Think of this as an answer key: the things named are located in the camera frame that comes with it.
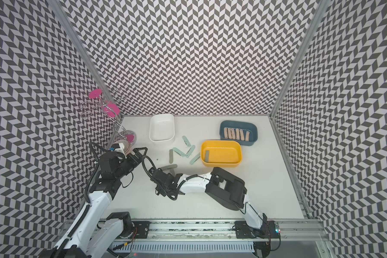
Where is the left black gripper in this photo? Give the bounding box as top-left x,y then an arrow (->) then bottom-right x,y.
114,148 -> 148,180

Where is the olive knife horizontal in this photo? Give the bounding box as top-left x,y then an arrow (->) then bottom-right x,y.
160,164 -> 177,171

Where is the olive knife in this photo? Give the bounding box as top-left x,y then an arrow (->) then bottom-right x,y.
169,149 -> 174,164
204,150 -> 210,163

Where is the white storage box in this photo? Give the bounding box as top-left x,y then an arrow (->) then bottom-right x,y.
149,114 -> 175,144

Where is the yellow storage box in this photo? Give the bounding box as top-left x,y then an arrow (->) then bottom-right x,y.
201,140 -> 243,168

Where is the dark teal storage box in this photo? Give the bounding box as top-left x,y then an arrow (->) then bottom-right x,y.
219,120 -> 258,146

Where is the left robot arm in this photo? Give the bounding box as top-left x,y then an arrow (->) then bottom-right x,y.
39,143 -> 148,258

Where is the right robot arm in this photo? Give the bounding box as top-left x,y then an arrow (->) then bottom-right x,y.
141,155 -> 272,239

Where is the mint knife left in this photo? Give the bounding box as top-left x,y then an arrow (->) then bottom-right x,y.
172,147 -> 186,157

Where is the mint knife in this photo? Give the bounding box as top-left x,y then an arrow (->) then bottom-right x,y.
182,136 -> 192,148
172,147 -> 186,157
190,153 -> 201,165

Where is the mint knife centre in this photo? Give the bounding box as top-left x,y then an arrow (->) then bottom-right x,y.
190,153 -> 201,165

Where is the mint knife angled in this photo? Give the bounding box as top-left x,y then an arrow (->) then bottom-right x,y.
186,145 -> 196,158

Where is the mint knife top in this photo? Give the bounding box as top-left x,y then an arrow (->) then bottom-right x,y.
182,136 -> 192,148

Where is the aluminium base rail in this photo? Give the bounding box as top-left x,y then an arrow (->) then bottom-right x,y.
132,219 -> 329,241

